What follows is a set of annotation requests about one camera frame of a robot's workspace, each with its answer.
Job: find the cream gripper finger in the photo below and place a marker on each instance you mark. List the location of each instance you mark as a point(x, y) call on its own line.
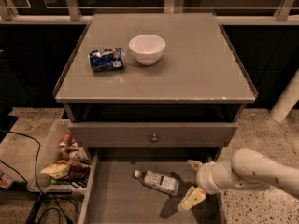
point(190, 198)
point(195, 164)

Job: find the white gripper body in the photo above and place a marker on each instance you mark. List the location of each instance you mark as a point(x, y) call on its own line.
point(205, 176)

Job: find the clear plastic bottle blue label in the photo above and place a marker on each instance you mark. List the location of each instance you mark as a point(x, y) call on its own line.
point(160, 182)

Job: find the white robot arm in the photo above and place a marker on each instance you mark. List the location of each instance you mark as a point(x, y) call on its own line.
point(247, 170)

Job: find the brass drawer knob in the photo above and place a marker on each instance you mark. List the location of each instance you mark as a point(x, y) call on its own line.
point(154, 138)

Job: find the open middle drawer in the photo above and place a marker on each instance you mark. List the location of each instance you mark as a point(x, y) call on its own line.
point(114, 196)

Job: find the grey drawer cabinet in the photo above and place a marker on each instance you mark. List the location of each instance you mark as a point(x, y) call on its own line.
point(198, 78)

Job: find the closed top drawer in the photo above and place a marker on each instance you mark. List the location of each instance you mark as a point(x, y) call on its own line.
point(138, 134)

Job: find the brown snack bag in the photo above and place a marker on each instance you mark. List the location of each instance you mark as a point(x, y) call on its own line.
point(78, 170)

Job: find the white ceramic bowl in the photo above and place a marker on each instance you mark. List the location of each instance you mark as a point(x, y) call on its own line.
point(147, 49)

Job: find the clear plastic storage bin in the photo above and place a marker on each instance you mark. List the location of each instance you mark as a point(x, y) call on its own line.
point(49, 154)

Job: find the red soda can in bin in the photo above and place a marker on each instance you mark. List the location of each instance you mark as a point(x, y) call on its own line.
point(66, 141)

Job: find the yellow snack bag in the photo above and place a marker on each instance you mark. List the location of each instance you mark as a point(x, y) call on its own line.
point(57, 171)

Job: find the blue crushed soda can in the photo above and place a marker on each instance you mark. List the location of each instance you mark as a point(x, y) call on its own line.
point(106, 60)

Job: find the small red white object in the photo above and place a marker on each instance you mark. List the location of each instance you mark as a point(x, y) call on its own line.
point(5, 181)

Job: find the black device at left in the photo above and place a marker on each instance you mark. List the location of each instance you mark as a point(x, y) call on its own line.
point(6, 119)

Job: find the metal railing frame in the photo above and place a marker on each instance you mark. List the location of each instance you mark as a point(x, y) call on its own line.
point(226, 12)

